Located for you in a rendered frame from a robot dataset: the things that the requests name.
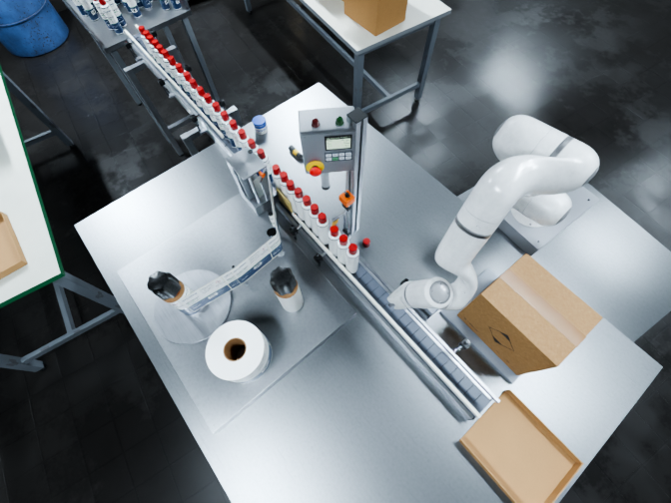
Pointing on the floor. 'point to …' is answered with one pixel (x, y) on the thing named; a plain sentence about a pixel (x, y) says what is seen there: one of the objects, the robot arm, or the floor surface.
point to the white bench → (35, 230)
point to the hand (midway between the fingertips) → (394, 296)
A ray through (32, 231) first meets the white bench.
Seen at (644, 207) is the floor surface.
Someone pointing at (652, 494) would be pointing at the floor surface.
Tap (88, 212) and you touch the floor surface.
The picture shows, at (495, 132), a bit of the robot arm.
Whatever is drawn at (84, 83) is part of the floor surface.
